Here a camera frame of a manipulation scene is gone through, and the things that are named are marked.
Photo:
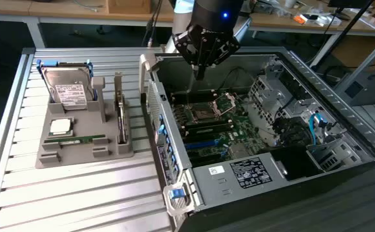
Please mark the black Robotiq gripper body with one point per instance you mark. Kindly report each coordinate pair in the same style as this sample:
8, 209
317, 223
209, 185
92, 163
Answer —
212, 17

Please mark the black graphics card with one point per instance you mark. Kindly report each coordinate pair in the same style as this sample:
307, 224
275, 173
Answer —
121, 120

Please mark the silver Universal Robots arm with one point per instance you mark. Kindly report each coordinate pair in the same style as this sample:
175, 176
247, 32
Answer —
180, 24

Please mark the grey metal device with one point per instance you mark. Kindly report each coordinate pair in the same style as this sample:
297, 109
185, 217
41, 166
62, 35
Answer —
264, 7

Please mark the wooden desk with grey legs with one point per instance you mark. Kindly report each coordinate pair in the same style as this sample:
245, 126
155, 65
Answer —
271, 23
61, 12

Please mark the perforated metal drive cage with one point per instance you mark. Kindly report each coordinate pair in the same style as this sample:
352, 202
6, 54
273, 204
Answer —
264, 96

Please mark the copper socket cover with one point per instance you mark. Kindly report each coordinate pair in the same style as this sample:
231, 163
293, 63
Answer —
216, 110

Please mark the white cup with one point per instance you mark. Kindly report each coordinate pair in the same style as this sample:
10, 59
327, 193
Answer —
291, 3

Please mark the closed brown cardboard box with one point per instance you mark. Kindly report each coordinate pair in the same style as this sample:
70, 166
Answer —
125, 6

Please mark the CPU socket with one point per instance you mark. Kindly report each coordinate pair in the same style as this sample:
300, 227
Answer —
203, 113

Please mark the small orange box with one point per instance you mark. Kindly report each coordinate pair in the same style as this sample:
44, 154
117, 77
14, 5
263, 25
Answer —
299, 19

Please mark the green motherboard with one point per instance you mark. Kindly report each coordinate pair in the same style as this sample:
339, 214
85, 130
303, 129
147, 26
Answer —
239, 125

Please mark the black labelled RAM stick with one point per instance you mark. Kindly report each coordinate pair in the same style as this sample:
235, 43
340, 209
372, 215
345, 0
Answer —
205, 130

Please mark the small white box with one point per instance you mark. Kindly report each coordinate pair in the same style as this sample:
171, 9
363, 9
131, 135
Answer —
332, 21

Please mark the hard disk with blue carrier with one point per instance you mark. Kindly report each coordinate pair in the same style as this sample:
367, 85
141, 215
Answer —
66, 79

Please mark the blue expansion slot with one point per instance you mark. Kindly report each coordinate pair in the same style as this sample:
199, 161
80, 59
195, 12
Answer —
200, 144

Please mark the black monitor with stand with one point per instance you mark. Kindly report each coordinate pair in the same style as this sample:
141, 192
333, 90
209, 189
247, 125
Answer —
341, 3

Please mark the black slanted pole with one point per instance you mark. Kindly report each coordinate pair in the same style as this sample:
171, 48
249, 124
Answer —
351, 21

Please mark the grey chipset heatsink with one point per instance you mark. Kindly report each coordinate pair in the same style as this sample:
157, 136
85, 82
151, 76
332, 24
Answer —
240, 150

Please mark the grey computer tower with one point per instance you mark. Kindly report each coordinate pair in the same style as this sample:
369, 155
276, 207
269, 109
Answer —
371, 89

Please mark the silver CPU chip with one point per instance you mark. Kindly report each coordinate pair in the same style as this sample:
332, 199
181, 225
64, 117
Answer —
61, 126

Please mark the green RAM stick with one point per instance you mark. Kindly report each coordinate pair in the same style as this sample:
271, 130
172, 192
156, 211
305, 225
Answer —
77, 139

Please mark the grey disk bay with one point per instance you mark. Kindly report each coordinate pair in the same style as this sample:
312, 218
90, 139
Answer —
332, 154

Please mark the grey plastic parts rack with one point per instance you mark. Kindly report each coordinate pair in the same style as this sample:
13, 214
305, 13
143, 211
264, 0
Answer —
77, 157

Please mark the grey power supply unit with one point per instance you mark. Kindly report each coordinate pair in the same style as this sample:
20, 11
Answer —
212, 191

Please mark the open black PC case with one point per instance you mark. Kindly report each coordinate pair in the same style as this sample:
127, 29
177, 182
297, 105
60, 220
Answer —
239, 207

